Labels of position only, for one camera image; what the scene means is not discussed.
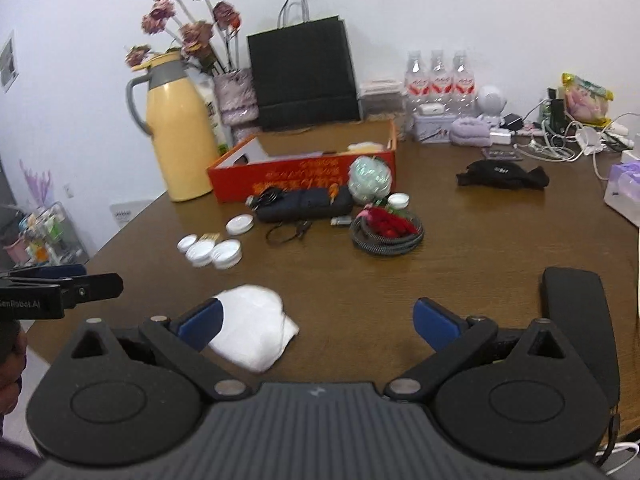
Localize lavender stems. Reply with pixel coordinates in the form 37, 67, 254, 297
18, 159, 54, 207

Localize bunch of dried pink roses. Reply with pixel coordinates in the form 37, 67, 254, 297
125, 0, 244, 75

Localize black paper bag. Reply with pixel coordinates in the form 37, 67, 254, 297
246, 0, 362, 132

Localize person's left hand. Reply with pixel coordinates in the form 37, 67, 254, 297
0, 320, 30, 416

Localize clear water bottle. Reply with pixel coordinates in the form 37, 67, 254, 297
404, 50, 429, 113
428, 49, 452, 111
450, 50, 476, 117

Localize yellow thermos jug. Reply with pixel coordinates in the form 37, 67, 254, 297
125, 51, 222, 203

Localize white round gadget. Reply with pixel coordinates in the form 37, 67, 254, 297
474, 84, 511, 129

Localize iridescent mesh ball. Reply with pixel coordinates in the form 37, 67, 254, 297
347, 156, 392, 205

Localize black strap loop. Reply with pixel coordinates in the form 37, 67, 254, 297
265, 219, 314, 247

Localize red artificial flower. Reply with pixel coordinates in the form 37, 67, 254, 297
361, 204, 420, 239

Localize folded purple towel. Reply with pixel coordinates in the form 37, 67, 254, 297
448, 117, 492, 147

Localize purple patterned vase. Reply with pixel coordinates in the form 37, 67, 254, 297
214, 67, 260, 127

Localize white power strip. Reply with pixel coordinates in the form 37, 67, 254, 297
602, 115, 640, 150

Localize clear plastic box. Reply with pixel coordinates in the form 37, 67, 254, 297
358, 79, 406, 121

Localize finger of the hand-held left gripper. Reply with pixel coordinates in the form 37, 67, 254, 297
6, 263, 89, 282
57, 272, 124, 309

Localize white cable bundle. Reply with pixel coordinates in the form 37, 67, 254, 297
514, 127, 603, 181

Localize white jar lids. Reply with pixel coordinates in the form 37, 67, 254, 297
212, 238, 244, 269

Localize dark patterned card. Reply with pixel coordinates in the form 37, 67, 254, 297
480, 146, 522, 162

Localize pale tin box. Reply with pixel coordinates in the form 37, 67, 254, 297
412, 112, 459, 144

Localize red cardboard box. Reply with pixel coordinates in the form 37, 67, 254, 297
207, 120, 399, 205

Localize black chair back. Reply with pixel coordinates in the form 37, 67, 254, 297
542, 266, 622, 407

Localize purple tissue pack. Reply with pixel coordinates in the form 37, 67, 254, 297
603, 159, 640, 227

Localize storage trolley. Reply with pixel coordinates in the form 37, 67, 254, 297
0, 202, 89, 269

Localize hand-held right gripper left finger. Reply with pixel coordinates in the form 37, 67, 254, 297
70, 297, 253, 403

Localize navy fabric pouch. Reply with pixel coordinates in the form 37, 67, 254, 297
255, 186, 354, 224

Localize white cloth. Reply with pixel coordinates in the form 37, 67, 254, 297
205, 284, 300, 374

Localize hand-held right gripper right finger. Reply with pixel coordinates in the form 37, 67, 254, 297
382, 297, 576, 403

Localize dark green bottle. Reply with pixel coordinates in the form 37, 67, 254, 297
542, 87, 567, 134

